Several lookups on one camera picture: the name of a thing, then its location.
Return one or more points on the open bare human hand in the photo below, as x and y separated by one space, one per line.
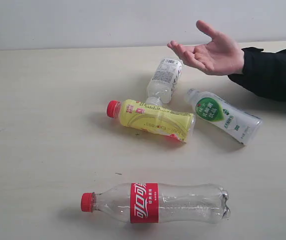
222 56

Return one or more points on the white green label bottle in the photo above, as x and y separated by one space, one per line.
241 125

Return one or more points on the yellow label bottle red cap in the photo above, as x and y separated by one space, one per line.
152 119

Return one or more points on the clear cola bottle red label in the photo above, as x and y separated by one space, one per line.
148 203

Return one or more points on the black sleeved forearm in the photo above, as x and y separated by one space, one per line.
264 73

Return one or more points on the clear bottle white text label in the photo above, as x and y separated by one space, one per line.
163 82

